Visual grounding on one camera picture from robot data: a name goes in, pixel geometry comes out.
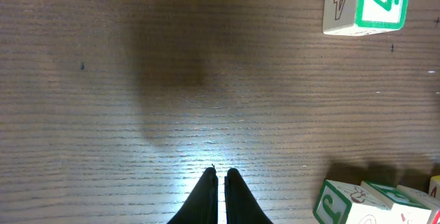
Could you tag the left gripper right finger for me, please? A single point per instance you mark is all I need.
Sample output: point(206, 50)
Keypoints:
point(241, 206)

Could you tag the cream block with yellow side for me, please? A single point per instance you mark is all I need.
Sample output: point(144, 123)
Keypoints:
point(345, 203)

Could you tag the blue-edged number 3 block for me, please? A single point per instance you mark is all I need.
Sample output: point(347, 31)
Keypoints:
point(434, 187)

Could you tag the red U wooden block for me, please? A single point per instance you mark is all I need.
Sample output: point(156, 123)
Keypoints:
point(426, 200)

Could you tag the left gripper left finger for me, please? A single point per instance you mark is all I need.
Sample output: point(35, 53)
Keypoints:
point(201, 206)

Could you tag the cream wooden block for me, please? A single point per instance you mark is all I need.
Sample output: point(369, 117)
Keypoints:
point(404, 209)

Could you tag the green 4 wooden block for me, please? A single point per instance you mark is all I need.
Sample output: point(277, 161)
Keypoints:
point(363, 17)

